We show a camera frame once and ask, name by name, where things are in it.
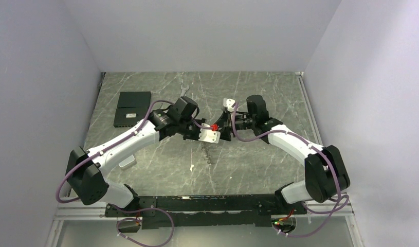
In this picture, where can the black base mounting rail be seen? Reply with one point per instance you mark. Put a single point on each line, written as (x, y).
(215, 210)

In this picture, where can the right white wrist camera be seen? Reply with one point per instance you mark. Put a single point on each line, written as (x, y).
(228, 104)

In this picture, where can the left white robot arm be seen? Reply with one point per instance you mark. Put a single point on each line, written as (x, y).
(86, 170)

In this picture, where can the grey white rectangular box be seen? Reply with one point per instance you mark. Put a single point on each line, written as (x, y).
(127, 162)

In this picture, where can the black flat box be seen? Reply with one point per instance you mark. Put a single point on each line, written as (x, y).
(131, 108)

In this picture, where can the silver open-end wrench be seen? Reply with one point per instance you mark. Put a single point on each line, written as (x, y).
(184, 88)

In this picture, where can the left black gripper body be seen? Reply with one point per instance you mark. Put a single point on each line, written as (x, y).
(189, 129)

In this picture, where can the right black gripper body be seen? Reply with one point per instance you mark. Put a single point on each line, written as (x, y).
(241, 122)

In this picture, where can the aluminium extrusion frame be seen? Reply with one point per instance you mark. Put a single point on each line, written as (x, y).
(76, 224)

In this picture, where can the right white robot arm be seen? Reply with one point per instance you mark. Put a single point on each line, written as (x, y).
(325, 174)

